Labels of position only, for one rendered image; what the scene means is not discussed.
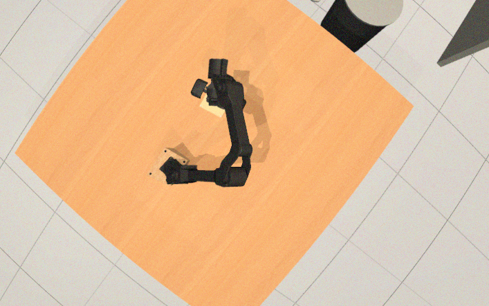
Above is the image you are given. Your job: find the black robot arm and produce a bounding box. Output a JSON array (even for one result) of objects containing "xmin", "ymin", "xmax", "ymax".
[{"xmin": 159, "ymin": 58, "xmax": 252, "ymax": 188}]

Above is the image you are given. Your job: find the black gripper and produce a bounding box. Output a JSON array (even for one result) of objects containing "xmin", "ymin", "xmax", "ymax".
[{"xmin": 191, "ymin": 78, "xmax": 246, "ymax": 109}]

